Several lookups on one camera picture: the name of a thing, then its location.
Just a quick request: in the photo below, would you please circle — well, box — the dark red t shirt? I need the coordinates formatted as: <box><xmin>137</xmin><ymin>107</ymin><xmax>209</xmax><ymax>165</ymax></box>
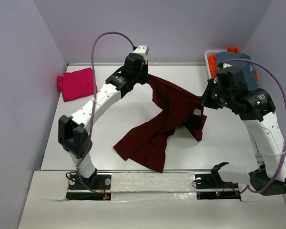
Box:
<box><xmin>113</xmin><ymin>75</ymin><xmax>207</xmax><ymax>173</ymax></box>

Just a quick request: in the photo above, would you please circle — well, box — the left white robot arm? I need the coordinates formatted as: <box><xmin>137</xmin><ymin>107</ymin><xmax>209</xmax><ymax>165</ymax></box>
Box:
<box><xmin>58</xmin><ymin>62</ymin><xmax>148</xmax><ymax>190</ymax></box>

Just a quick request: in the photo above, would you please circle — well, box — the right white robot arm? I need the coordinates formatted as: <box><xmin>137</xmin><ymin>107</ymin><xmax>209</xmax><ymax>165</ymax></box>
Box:
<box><xmin>202</xmin><ymin>79</ymin><xmax>286</xmax><ymax>196</ymax></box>

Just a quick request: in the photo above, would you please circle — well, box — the teal blue t shirt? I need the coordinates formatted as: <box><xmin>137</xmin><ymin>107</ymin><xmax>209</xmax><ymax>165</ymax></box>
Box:
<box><xmin>215</xmin><ymin>51</ymin><xmax>260</xmax><ymax>91</ymax></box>

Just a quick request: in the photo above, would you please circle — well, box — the orange t shirt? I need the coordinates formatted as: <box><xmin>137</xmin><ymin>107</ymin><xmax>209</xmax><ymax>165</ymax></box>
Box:
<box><xmin>207</xmin><ymin>46</ymin><xmax>259</xmax><ymax>79</ymax></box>

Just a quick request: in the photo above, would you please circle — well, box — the white laundry basket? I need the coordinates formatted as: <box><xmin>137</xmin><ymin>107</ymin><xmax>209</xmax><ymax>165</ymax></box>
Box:
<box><xmin>204</xmin><ymin>49</ymin><xmax>262</xmax><ymax>91</ymax></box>

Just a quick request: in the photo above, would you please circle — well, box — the folded pink t shirt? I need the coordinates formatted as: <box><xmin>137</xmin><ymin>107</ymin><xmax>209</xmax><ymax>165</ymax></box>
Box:
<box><xmin>57</xmin><ymin>68</ymin><xmax>98</xmax><ymax>102</ymax></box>

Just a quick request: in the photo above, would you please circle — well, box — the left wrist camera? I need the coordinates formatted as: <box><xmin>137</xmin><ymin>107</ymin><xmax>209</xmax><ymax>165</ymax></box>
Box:
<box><xmin>124</xmin><ymin>45</ymin><xmax>149</xmax><ymax>72</ymax></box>

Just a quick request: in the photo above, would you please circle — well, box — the aluminium rail right side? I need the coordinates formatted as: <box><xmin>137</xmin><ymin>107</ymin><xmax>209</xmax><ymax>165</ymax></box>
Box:
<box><xmin>249</xmin><ymin>134</ymin><xmax>264</xmax><ymax>166</ymax></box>

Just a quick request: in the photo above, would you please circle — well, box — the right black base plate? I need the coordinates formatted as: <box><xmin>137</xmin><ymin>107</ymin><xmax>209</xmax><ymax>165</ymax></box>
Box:
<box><xmin>191</xmin><ymin>173</ymin><xmax>241</xmax><ymax>200</ymax></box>

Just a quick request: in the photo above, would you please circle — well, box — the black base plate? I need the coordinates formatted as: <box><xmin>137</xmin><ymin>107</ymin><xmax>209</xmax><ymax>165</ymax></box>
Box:
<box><xmin>65</xmin><ymin>171</ymin><xmax>112</xmax><ymax>201</ymax></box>
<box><xmin>191</xmin><ymin>173</ymin><xmax>241</xmax><ymax>200</ymax></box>

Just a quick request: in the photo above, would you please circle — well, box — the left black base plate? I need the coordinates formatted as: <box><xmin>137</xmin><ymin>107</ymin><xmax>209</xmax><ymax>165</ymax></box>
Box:
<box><xmin>65</xmin><ymin>171</ymin><xmax>112</xmax><ymax>201</ymax></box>

